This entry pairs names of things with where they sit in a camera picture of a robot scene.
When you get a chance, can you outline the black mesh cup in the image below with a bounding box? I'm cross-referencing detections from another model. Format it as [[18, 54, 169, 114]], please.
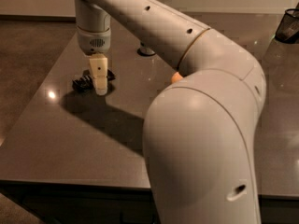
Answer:
[[275, 8, 299, 44]]

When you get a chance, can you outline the silver green soda can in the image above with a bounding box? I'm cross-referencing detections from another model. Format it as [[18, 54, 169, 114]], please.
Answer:
[[137, 43, 155, 56]]

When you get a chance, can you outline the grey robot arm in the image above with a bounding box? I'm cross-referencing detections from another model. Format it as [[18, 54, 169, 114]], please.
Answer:
[[85, 0, 266, 224]]

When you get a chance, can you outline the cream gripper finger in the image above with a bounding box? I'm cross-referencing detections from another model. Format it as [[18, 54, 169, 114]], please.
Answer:
[[89, 53, 107, 96]]

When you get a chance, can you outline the black chocolate bar wrapper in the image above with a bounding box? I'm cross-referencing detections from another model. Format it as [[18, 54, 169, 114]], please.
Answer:
[[71, 69, 116, 93]]

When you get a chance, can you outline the orange fruit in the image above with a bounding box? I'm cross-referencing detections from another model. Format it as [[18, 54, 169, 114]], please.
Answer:
[[171, 72, 183, 83]]

